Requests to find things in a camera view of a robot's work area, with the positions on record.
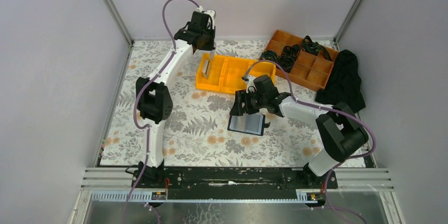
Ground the yellow plastic divided bin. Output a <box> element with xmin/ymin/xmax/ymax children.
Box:
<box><xmin>195</xmin><ymin>53</ymin><xmax>276</xmax><ymax>94</ymax></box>

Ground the blue yellow rolled tie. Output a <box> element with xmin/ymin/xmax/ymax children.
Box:
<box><xmin>259</xmin><ymin>50</ymin><xmax>278</xmax><ymax>63</ymax></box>

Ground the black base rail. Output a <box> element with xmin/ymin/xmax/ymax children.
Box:
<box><xmin>129</xmin><ymin>166</ymin><xmax>338</xmax><ymax>201</ymax></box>

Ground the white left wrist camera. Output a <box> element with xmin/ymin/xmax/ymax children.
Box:
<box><xmin>204</xmin><ymin>10</ymin><xmax>216</xmax><ymax>30</ymax></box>

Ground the floral patterned table mat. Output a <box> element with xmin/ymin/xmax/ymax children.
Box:
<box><xmin>99</xmin><ymin>41</ymin><xmax>323</xmax><ymax>167</ymax></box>

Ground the black rolled tie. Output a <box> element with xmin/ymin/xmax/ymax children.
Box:
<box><xmin>282</xmin><ymin>44</ymin><xmax>301</xmax><ymax>60</ymax></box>

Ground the dark floral rolled tie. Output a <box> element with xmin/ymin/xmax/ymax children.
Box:
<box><xmin>277</xmin><ymin>55</ymin><xmax>296</xmax><ymax>73</ymax></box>

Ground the grey card in bin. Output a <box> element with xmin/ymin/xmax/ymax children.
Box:
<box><xmin>201</xmin><ymin>59</ymin><xmax>211</xmax><ymax>79</ymax></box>

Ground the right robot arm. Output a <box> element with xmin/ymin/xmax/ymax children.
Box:
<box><xmin>228</xmin><ymin>75</ymin><xmax>369</xmax><ymax>177</ymax></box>

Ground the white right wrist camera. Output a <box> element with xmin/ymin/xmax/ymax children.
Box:
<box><xmin>242</xmin><ymin>75</ymin><xmax>256</xmax><ymax>93</ymax></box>

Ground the wooden compartment organizer tray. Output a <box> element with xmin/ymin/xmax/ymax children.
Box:
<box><xmin>264</xmin><ymin>30</ymin><xmax>339</xmax><ymax>91</ymax></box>

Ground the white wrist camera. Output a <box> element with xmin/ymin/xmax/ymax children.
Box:
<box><xmin>204</xmin><ymin>10</ymin><xmax>216</xmax><ymax>30</ymax></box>
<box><xmin>242</xmin><ymin>75</ymin><xmax>256</xmax><ymax>93</ymax></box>

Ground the dark green rolled tie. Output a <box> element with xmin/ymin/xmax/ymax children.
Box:
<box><xmin>301</xmin><ymin>35</ymin><xmax>332</xmax><ymax>61</ymax></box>

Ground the black cloth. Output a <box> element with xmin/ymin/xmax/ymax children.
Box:
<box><xmin>315</xmin><ymin>50</ymin><xmax>366</xmax><ymax>113</ymax></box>

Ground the black leather card holder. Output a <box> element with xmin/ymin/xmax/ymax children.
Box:
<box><xmin>227</xmin><ymin>113</ymin><xmax>270</xmax><ymax>136</ymax></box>

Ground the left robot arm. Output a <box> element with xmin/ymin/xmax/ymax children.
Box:
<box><xmin>134</xmin><ymin>10</ymin><xmax>216</xmax><ymax>180</ymax></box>

